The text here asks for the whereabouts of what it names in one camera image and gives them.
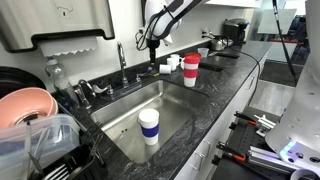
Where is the small white cup lying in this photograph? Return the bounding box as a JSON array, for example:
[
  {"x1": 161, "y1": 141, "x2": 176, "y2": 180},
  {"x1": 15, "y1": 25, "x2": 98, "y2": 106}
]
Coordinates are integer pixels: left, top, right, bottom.
[{"x1": 159, "y1": 64, "x2": 171, "y2": 74}]

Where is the white cup red lid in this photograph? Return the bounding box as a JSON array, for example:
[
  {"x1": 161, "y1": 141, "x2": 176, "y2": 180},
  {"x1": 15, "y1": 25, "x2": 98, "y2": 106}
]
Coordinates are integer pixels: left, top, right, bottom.
[{"x1": 183, "y1": 56, "x2": 200, "y2": 87}]

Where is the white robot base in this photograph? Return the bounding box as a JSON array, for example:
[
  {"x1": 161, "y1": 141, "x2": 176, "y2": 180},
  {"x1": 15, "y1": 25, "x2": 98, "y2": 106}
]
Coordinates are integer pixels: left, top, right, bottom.
[{"x1": 265, "y1": 0, "x2": 320, "y2": 175}]

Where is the white mug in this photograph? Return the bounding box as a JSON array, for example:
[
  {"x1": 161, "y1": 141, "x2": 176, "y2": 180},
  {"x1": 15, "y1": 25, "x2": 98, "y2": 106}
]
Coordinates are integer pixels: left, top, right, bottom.
[
  {"x1": 167, "y1": 57, "x2": 177, "y2": 71},
  {"x1": 170, "y1": 54, "x2": 182, "y2": 66}
]

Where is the stainless steel sink basin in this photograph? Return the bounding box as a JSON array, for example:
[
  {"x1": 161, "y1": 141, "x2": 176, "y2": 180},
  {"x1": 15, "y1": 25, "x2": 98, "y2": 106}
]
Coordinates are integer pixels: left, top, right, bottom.
[{"x1": 91, "y1": 80, "x2": 208, "y2": 163}]

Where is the clear plastic water bottle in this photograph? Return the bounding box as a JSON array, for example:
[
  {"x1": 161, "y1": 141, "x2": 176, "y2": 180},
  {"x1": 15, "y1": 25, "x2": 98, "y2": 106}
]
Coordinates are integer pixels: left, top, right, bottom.
[{"x1": 45, "y1": 57, "x2": 79, "y2": 108}]

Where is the black dish rack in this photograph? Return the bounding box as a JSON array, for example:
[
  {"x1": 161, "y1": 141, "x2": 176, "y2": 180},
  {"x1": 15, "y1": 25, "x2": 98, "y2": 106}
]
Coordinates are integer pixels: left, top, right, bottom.
[{"x1": 28, "y1": 103, "x2": 109, "y2": 180}]

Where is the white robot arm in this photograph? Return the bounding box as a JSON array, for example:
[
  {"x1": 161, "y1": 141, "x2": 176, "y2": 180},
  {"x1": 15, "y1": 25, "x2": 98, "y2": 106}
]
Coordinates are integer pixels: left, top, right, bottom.
[{"x1": 145, "y1": 0, "x2": 208, "y2": 65}]

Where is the black orange clamp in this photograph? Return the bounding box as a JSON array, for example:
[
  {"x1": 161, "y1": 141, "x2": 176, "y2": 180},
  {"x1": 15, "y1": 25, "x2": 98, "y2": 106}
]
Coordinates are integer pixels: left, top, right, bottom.
[{"x1": 211, "y1": 142, "x2": 246, "y2": 165}]

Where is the white cup blue band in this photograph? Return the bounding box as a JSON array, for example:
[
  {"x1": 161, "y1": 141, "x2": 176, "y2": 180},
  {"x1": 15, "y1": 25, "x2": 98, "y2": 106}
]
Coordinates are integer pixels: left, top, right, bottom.
[{"x1": 137, "y1": 109, "x2": 160, "y2": 146}]

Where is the black round pan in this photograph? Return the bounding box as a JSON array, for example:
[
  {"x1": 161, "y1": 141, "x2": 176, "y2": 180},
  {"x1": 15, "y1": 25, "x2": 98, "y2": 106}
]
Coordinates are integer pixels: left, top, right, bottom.
[{"x1": 0, "y1": 66, "x2": 46, "y2": 98}]

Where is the clear measuring cup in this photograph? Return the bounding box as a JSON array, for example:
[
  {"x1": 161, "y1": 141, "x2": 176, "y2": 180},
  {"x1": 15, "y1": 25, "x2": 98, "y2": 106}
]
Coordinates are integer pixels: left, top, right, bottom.
[{"x1": 197, "y1": 48, "x2": 209, "y2": 58}]

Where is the steel paper towel dispenser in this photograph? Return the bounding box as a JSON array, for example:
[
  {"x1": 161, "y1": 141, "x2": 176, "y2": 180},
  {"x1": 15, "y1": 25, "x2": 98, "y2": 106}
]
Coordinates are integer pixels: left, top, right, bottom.
[{"x1": 0, "y1": 0, "x2": 115, "y2": 53}]

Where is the green yellow sponge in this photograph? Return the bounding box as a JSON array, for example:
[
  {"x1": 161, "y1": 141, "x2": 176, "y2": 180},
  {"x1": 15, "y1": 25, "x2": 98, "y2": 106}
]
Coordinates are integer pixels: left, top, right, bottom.
[{"x1": 150, "y1": 73, "x2": 160, "y2": 77}]

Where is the chrome faucet handle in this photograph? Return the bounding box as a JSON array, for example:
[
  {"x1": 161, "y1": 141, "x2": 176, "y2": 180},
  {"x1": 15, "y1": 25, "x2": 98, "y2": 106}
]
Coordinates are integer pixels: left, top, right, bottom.
[
  {"x1": 136, "y1": 67, "x2": 153, "y2": 82},
  {"x1": 93, "y1": 85, "x2": 113, "y2": 95}
]

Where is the pink bowl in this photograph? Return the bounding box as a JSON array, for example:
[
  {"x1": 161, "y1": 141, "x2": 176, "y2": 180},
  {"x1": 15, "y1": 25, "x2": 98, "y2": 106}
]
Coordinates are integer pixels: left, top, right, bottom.
[{"x1": 0, "y1": 87, "x2": 58, "y2": 129}]

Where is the steel kettle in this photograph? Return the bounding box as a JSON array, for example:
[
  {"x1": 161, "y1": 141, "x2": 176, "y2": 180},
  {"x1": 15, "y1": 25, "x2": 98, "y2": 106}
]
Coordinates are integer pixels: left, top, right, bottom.
[{"x1": 211, "y1": 37, "x2": 228, "y2": 51}]

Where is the black coffee machine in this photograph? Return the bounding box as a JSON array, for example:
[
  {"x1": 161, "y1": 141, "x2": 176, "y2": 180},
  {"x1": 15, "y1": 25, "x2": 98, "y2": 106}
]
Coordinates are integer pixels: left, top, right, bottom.
[{"x1": 222, "y1": 18, "x2": 249, "y2": 44}]

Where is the orange bowl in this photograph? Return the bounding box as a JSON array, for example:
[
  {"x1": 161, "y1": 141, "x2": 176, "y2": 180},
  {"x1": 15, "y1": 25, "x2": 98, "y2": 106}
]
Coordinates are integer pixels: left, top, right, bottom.
[{"x1": 184, "y1": 52, "x2": 202, "y2": 59}]

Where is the black power cable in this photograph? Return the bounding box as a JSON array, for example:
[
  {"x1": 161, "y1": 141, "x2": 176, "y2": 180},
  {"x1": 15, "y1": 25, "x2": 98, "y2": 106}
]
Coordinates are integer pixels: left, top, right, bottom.
[{"x1": 229, "y1": 44, "x2": 262, "y2": 108}]

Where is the white mug left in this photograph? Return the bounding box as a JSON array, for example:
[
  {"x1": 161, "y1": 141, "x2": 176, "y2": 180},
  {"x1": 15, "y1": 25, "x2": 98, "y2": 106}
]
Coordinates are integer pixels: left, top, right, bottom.
[{"x1": 167, "y1": 57, "x2": 177, "y2": 71}]

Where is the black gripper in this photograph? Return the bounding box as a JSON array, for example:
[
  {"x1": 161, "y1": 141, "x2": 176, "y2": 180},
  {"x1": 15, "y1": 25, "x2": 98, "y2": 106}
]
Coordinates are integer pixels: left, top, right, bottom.
[{"x1": 147, "y1": 40, "x2": 160, "y2": 64}]

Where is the chrome gooseneck faucet spout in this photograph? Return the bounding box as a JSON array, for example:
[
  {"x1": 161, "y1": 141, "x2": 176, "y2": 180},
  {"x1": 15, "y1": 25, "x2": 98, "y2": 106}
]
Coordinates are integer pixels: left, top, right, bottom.
[{"x1": 117, "y1": 41, "x2": 129, "y2": 88}]

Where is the white mug right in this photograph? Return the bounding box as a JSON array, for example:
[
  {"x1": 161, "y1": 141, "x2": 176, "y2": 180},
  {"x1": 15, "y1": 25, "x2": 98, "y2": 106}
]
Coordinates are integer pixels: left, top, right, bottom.
[{"x1": 170, "y1": 54, "x2": 182, "y2": 66}]

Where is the clear plastic container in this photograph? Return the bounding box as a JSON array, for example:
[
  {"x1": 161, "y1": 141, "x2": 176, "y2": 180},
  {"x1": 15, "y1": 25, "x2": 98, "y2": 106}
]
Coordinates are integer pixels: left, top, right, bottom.
[{"x1": 0, "y1": 114, "x2": 80, "y2": 180}]

